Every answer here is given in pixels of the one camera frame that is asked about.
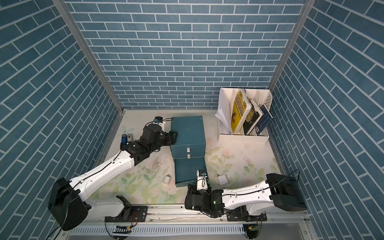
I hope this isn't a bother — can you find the white plastic file organizer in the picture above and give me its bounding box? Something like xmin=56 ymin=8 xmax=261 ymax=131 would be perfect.
xmin=216 ymin=88 xmax=273 ymax=145

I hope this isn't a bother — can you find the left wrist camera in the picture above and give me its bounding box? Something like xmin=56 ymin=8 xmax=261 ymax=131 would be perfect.
xmin=153 ymin=116 xmax=164 ymax=124

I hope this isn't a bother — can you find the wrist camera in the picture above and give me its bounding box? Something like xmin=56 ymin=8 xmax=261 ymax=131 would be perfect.
xmin=153 ymin=116 xmax=164 ymax=124
xmin=197 ymin=170 xmax=208 ymax=178

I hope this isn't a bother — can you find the blue stapler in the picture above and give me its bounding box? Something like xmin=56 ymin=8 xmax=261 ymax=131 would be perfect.
xmin=120 ymin=134 xmax=128 ymax=151

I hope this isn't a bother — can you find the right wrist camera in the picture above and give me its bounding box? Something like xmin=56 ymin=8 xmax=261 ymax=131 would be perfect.
xmin=197 ymin=170 xmax=208 ymax=178

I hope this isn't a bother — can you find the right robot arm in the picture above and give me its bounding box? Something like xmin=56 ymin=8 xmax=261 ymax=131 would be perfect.
xmin=185 ymin=172 xmax=307 ymax=222

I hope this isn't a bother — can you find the white square plug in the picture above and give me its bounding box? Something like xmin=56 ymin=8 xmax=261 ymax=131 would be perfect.
xmin=217 ymin=175 xmax=229 ymax=186

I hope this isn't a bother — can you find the teal drawer cabinet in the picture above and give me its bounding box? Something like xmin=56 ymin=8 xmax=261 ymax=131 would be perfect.
xmin=170 ymin=116 xmax=207 ymax=188

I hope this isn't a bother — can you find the yellow book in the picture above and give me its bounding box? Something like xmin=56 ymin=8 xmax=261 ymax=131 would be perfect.
xmin=231 ymin=89 xmax=252 ymax=134

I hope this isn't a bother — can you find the black Moon and Sixpence book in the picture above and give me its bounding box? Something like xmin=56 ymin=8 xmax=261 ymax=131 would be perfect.
xmin=243 ymin=99 xmax=263 ymax=136

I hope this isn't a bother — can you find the metal base rail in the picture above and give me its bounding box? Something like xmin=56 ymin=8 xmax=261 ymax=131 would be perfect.
xmin=68 ymin=203 xmax=310 ymax=225

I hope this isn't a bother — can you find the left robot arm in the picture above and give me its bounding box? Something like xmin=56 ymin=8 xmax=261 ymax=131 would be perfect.
xmin=48 ymin=124 xmax=178 ymax=231

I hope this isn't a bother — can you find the floral table mat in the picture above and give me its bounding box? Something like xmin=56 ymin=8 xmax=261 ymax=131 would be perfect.
xmin=95 ymin=140 xmax=283 ymax=205

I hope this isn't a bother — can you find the white vent grille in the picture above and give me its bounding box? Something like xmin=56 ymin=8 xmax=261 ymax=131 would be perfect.
xmin=70 ymin=224 xmax=244 ymax=237

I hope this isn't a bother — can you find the dark blue book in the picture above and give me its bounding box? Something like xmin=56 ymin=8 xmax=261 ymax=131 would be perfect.
xmin=255 ymin=105 xmax=273 ymax=136

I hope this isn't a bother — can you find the white paper stack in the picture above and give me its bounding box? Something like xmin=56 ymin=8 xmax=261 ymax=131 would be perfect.
xmin=215 ymin=108 xmax=232 ymax=135

